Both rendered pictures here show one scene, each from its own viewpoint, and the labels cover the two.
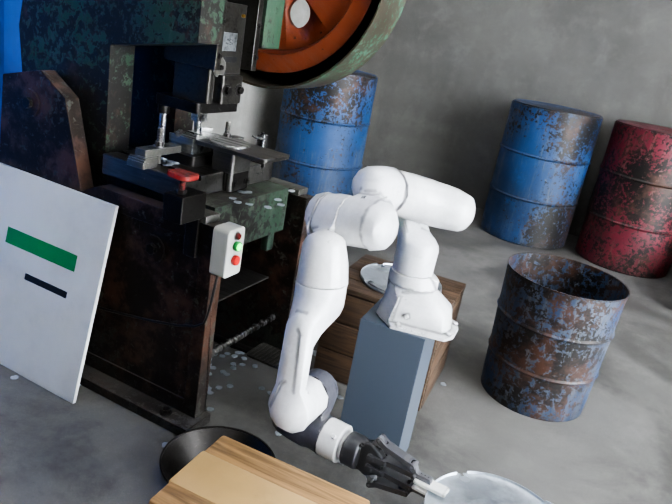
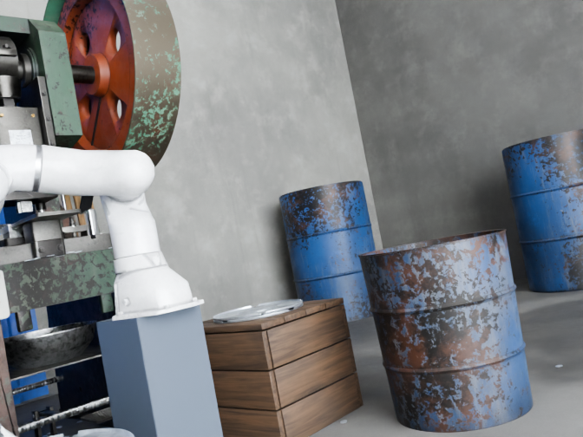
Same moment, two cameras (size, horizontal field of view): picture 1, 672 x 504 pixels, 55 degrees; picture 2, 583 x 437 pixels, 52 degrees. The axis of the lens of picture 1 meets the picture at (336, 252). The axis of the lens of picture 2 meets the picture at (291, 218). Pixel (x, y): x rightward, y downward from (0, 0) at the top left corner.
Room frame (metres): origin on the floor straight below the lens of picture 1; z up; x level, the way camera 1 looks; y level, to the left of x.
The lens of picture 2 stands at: (0.45, -1.13, 0.55)
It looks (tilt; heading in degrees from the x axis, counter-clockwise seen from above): 2 degrees up; 23
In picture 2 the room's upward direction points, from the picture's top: 11 degrees counter-clockwise
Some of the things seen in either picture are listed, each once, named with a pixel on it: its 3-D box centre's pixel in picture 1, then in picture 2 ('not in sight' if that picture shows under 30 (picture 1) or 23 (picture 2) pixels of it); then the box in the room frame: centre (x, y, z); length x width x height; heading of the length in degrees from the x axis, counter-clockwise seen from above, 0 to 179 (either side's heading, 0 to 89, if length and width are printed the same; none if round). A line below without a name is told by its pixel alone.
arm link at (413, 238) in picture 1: (411, 221); (125, 207); (1.65, -0.18, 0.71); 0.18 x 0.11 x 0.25; 52
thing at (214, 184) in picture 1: (192, 167); (31, 255); (1.96, 0.48, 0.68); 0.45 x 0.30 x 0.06; 156
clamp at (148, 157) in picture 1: (157, 146); not in sight; (1.80, 0.55, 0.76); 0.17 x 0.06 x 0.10; 156
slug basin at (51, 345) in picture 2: not in sight; (46, 346); (1.96, 0.48, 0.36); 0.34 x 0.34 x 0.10
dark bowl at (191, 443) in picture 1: (217, 472); not in sight; (1.38, 0.20, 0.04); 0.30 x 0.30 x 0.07
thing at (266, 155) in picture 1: (240, 167); (48, 236); (1.89, 0.32, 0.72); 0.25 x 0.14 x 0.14; 66
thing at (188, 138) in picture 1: (196, 141); (28, 231); (1.96, 0.48, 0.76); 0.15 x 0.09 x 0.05; 156
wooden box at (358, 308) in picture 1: (390, 326); (268, 367); (2.13, -0.24, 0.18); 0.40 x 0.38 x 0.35; 71
